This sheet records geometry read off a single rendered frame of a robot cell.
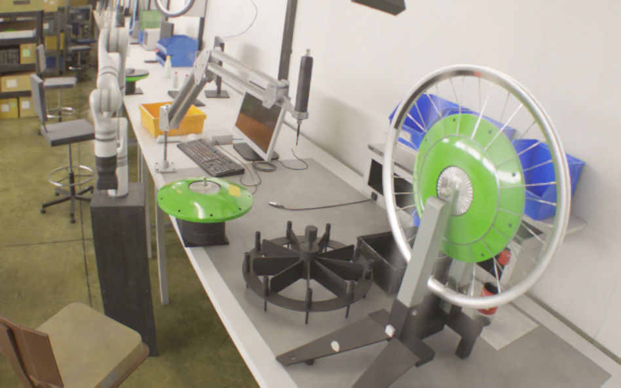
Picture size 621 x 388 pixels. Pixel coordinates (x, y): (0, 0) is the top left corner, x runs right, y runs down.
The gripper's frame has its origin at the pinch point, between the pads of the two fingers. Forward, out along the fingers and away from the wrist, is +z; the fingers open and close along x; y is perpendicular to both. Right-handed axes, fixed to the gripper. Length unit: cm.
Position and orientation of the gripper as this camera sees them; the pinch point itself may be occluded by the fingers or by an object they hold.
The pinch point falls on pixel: (109, 202)
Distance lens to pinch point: 157.6
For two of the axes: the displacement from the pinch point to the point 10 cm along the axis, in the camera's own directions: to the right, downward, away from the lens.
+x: 9.4, -0.1, 3.4
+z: -1.2, 9.2, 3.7
